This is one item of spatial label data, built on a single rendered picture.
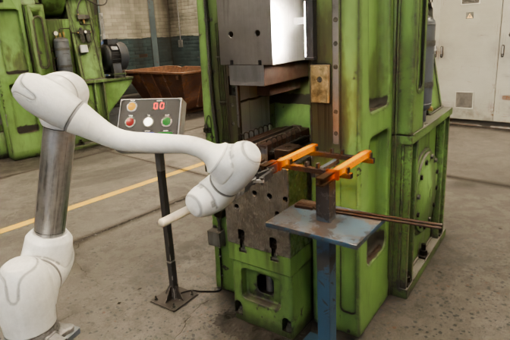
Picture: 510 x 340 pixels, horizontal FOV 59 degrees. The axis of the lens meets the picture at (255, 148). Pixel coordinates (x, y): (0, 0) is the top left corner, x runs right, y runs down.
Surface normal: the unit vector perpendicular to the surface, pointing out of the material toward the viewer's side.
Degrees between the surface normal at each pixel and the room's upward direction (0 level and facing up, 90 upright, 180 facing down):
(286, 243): 90
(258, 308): 90
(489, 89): 90
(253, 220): 90
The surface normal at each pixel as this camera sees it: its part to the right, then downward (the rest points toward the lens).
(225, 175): -0.25, 0.51
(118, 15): 0.76, 0.10
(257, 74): -0.57, 0.24
